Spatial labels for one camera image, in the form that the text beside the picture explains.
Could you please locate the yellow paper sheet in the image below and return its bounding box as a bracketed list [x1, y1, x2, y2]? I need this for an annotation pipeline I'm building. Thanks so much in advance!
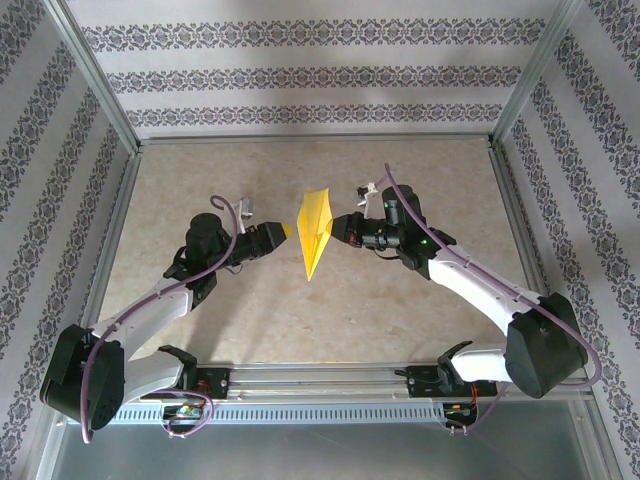
[296, 186, 335, 282]

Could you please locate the grey metal sheet panel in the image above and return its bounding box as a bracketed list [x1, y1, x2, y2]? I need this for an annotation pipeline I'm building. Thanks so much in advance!
[29, 399, 624, 480]

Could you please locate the small circuit board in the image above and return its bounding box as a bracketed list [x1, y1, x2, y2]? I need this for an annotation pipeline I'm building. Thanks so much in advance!
[442, 402, 479, 419]
[162, 404, 204, 421]

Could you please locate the thin aluminium frame rail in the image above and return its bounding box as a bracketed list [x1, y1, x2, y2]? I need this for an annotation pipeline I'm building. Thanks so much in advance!
[74, 149, 144, 336]
[487, 144, 574, 364]
[137, 133, 496, 147]

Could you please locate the wide aluminium frame rail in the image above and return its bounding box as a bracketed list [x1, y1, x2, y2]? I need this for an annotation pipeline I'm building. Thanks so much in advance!
[47, 362, 591, 404]

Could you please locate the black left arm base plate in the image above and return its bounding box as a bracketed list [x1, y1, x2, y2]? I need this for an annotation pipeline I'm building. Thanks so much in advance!
[139, 367, 232, 401]

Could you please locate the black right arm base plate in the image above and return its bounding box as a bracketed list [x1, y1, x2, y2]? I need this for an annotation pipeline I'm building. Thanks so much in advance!
[405, 364, 497, 399]

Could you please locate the grey slotted cable duct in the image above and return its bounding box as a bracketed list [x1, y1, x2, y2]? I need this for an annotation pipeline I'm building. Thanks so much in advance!
[66, 402, 481, 427]

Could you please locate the aluminium frame post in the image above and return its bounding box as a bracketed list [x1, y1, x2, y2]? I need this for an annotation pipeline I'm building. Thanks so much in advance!
[42, 0, 144, 156]
[489, 0, 589, 149]

